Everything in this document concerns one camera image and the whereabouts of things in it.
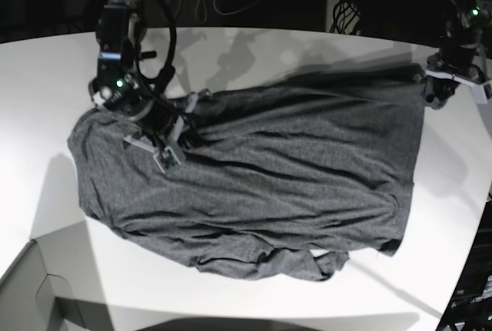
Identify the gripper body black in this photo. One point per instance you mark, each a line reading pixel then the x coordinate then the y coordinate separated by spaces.
pixel 161 128
pixel 457 65

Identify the dark grey t-shirt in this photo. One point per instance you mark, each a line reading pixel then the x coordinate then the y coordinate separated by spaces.
pixel 280 179

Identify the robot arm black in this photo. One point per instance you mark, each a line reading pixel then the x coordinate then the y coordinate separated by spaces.
pixel 121 89
pixel 465 22

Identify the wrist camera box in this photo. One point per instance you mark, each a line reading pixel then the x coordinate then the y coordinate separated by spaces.
pixel 169 158
pixel 482 93

